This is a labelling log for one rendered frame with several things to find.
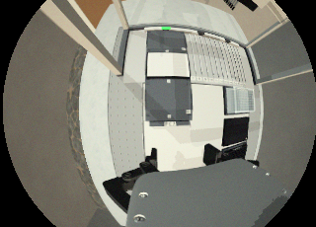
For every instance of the grey perforated base plate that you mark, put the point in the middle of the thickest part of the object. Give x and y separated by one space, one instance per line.
125 124

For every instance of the dark grey plate carrier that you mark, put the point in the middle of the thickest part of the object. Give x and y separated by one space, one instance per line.
168 102

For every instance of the black well plate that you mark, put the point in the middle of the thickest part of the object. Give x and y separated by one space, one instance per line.
239 151

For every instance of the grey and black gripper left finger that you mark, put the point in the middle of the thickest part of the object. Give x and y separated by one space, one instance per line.
115 187

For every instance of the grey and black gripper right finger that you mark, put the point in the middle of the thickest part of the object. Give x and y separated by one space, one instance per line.
212 155

